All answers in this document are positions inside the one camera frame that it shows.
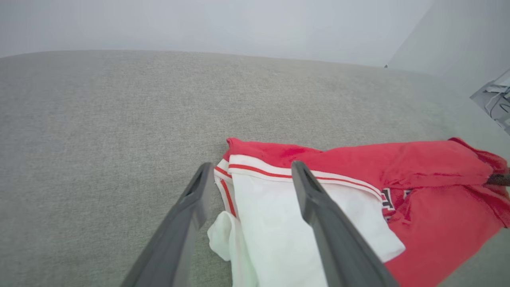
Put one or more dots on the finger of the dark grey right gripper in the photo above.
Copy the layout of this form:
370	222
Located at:
500	180

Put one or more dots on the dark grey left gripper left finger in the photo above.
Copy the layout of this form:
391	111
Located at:
179	235

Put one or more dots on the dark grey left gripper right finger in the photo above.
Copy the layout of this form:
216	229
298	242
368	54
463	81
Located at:
338	247

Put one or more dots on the red and white shirt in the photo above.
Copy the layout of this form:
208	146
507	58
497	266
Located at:
430	199

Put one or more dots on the grey fabric sofa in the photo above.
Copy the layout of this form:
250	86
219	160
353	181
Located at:
119	119

